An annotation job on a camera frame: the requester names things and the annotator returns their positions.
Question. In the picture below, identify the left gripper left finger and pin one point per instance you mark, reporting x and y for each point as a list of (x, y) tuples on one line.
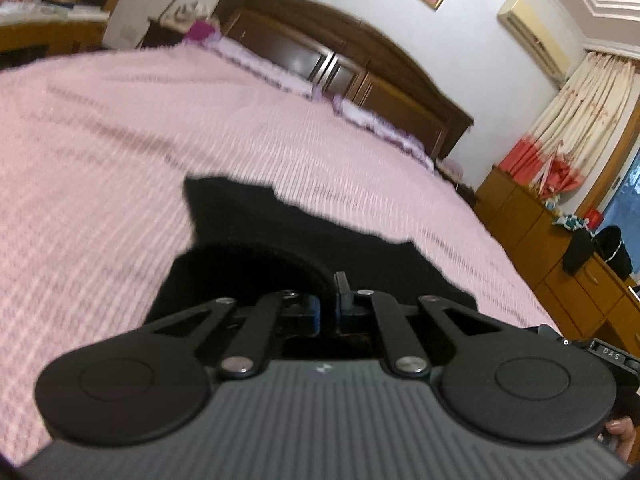
[(227, 337)]

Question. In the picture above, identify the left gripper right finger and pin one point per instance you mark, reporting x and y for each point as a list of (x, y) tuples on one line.
[(411, 339)]

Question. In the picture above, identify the black garment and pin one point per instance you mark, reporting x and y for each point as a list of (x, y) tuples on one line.
[(248, 244)]

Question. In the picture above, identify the right hand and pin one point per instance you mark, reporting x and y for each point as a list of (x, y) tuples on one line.
[(624, 433)]

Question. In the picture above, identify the wooden dresser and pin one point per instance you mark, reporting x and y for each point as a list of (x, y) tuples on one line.
[(594, 302)]

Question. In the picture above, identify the black bag on dresser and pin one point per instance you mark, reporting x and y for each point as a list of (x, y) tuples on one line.
[(611, 248)]

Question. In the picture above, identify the black cloth on dresser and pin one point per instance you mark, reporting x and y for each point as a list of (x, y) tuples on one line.
[(578, 252)]

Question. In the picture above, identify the purple frilled pillow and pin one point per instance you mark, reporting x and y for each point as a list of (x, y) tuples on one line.
[(383, 130), (275, 75)]

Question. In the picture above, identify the cream and red curtain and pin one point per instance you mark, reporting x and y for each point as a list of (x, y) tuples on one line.
[(559, 150)]

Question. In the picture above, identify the pink checked bedsheet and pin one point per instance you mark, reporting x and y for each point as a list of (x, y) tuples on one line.
[(94, 152)]

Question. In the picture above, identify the dark wooden headboard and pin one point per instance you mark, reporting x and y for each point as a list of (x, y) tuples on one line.
[(344, 56)]

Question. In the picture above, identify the magenta cloth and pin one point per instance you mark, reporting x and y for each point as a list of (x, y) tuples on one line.
[(202, 32)]

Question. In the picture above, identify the dark bedside table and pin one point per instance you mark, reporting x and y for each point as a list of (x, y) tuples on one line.
[(159, 35)]

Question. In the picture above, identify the wooden desk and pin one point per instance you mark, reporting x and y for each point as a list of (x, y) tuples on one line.
[(32, 30)]

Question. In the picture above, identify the wall air conditioner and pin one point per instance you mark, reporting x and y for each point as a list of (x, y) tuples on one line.
[(520, 19)]

